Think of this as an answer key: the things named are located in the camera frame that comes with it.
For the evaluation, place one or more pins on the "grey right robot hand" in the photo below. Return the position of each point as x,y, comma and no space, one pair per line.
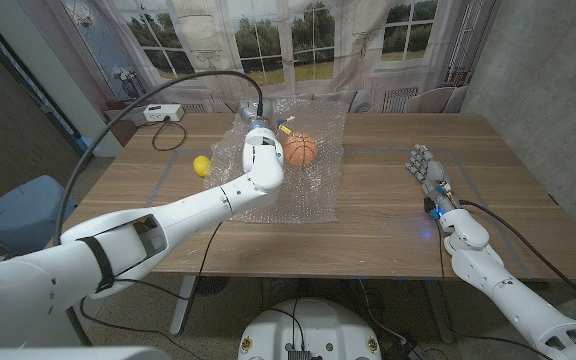
433,172

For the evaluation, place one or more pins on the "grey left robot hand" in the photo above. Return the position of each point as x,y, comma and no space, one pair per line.
255,114

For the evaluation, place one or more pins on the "orange mini basketball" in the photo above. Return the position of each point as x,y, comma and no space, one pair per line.
304,150

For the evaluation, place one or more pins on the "clear bubble wrap sheet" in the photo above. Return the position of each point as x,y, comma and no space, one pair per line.
313,195

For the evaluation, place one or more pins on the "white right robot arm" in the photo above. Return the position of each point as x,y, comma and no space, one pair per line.
508,295

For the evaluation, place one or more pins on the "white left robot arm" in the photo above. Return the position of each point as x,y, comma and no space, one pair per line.
183,210

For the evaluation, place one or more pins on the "yellow lemon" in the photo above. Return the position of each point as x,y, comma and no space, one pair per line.
200,166

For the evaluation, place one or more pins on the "white power strip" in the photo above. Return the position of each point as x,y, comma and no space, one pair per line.
163,113

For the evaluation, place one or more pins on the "printed window backdrop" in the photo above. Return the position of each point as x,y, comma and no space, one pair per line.
368,50

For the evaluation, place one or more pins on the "grey table leg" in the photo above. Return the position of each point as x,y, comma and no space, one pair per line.
440,315

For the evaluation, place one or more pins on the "black round floor object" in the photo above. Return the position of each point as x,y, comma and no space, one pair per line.
212,286

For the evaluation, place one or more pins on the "black power adapter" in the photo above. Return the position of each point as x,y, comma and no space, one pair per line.
410,350

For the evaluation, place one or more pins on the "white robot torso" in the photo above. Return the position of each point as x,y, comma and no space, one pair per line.
313,330

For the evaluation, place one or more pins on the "white table leg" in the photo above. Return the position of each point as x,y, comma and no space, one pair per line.
183,305

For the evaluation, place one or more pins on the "blue-grey chair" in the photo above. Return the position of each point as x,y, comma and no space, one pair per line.
23,215

